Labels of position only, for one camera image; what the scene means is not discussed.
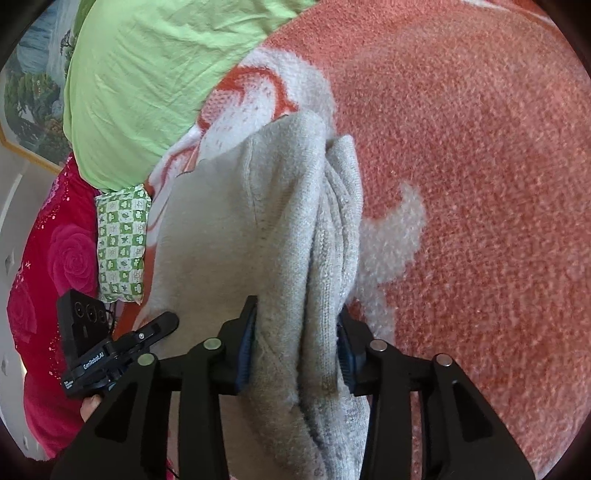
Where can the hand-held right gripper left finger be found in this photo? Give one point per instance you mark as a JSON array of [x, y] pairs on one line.
[[248, 350]]

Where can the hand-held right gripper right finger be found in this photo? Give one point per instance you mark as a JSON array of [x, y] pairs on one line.
[[346, 364]]

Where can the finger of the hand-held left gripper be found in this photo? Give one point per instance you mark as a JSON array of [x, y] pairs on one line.
[[150, 331]]

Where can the grey knitted sweater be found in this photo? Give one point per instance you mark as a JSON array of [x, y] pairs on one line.
[[258, 230]]

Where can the person's left hand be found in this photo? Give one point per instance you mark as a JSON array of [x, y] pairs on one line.
[[91, 407]]

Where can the red floral quilt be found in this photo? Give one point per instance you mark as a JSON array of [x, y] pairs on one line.
[[51, 258]]

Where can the green checkered small pillow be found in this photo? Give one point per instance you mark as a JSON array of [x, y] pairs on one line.
[[122, 244]]

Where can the orange and white blanket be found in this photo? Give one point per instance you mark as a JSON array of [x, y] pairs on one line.
[[461, 184]]

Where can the light green quilt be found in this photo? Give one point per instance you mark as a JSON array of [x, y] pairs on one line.
[[152, 83]]

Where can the landscape wall painting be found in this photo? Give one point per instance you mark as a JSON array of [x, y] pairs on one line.
[[32, 92]]

